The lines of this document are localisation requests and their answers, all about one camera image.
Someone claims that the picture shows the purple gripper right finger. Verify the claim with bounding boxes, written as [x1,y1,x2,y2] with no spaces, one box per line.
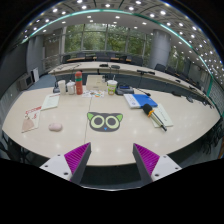
[132,143,183,186]

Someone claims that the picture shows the black desk device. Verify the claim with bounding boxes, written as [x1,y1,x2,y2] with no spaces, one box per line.
[115,85,134,95]

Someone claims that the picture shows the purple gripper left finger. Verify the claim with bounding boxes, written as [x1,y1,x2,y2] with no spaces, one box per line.
[39,142,92,185]

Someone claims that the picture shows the white cup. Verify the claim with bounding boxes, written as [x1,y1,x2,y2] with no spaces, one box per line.
[58,80,66,95]

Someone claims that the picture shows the paper cup with green print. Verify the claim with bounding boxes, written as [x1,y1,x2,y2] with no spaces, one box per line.
[107,80,118,95]

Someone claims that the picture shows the blue book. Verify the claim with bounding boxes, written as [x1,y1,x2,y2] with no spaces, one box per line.
[124,94,158,109]

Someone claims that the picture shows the beige cardboard stand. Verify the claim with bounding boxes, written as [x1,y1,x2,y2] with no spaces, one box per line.
[86,75,107,91]

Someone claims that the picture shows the red and white booklet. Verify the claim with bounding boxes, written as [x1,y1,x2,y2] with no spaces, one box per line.
[22,107,41,132]

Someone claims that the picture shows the green notepad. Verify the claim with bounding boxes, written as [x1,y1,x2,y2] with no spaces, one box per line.
[150,104,173,128]

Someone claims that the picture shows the pink computer mouse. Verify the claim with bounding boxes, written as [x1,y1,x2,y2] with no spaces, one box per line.
[48,123,63,132]

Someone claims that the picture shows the black handheld microphone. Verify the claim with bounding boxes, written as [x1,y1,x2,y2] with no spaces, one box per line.
[143,104,167,131]

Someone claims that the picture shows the cat face mouse pad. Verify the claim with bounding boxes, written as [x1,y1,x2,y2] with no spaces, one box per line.
[87,112,123,132]

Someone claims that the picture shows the white paper sheet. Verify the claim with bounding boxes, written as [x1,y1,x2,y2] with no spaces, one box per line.
[41,93,60,110]

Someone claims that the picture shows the red thermos bottle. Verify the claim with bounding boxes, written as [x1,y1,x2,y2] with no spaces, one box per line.
[75,71,83,95]

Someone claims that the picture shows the colourful sticker sheet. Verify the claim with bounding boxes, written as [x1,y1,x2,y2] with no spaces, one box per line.
[82,90,104,98]

